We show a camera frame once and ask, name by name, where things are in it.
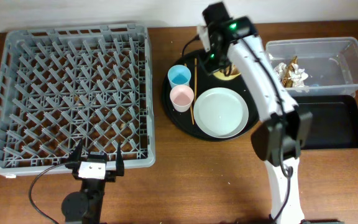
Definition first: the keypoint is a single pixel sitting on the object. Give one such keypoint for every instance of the pink plastic cup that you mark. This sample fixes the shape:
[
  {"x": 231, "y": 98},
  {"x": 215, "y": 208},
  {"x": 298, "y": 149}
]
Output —
[{"x": 181, "y": 97}]

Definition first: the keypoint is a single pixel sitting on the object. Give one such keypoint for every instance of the black rectangular tray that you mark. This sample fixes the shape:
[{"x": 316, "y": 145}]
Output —
[{"x": 335, "y": 121}]

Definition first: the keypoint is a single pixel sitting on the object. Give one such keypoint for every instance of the gold snack wrapper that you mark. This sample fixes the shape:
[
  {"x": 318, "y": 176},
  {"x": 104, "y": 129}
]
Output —
[{"x": 286, "y": 81}]

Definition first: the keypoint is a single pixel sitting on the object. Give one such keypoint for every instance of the pale green plate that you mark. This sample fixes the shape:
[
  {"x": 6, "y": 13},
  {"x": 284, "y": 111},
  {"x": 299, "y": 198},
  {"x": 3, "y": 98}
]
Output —
[{"x": 221, "y": 113}]

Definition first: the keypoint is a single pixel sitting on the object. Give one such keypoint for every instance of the crumpled white paper in bin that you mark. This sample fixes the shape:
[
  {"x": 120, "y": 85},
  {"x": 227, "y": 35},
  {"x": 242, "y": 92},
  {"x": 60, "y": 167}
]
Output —
[{"x": 280, "y": 71}]

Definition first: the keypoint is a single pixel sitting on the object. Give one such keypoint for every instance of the right wooden chopstick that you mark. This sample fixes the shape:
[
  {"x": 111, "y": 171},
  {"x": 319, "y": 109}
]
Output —
[{"x": 195, "y": 78}]

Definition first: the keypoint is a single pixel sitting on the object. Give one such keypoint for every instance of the yellow bowl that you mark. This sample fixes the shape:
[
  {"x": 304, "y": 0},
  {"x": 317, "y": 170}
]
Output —
[{"x": 228, "y": 73}]

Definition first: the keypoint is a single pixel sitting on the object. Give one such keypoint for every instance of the grey dishwasher rack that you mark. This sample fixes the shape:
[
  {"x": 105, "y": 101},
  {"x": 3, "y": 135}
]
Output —
[{"x": 61, "y": 86}]

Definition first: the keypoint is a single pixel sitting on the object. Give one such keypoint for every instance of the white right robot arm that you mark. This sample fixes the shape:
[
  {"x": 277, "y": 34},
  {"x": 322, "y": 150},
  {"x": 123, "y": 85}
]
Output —
[{"x": 284, "y": 129}]

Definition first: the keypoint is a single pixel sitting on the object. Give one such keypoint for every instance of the left wooden chopstick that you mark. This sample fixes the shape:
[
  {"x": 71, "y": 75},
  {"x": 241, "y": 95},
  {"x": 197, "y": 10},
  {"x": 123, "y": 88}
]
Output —
[{"x": 191, "y": 107}]

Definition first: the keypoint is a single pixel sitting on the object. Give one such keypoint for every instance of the round black tray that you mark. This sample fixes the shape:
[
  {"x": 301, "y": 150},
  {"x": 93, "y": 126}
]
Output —
[{"x": 205, "y": 82}]

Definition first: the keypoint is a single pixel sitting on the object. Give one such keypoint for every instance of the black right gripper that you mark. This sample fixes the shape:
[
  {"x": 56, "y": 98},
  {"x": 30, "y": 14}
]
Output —
[{"x": 211, "y": 68}]

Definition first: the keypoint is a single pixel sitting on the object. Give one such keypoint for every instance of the blue plastic cup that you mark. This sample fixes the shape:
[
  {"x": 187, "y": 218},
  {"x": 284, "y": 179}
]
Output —
[{"x": 179, "y": 75}]

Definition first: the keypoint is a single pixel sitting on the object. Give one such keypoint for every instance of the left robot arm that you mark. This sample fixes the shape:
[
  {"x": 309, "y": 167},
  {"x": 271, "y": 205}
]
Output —
[{"x": 85, "y": 205}]

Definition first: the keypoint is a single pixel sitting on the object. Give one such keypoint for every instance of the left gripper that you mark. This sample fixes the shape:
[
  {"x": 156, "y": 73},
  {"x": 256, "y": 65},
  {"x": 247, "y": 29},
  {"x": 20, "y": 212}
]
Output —
[{"x": 74, "y": 157}]

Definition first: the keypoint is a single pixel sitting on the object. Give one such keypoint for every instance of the wooden chopstick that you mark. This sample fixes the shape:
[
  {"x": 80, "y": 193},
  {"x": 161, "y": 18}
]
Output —
[
  {"x": 195, "y": 78},
  {"x": 191, "y": 107}
]

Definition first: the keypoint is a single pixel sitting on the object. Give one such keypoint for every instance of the white tissue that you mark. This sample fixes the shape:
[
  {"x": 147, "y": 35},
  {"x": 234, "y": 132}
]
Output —
[{"x": 298, "y": 78}]

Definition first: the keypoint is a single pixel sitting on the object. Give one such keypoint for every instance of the clear plastic bin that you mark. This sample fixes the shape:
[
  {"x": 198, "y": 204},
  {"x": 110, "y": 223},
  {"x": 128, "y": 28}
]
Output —
[{"x": 331, "y": 64}]

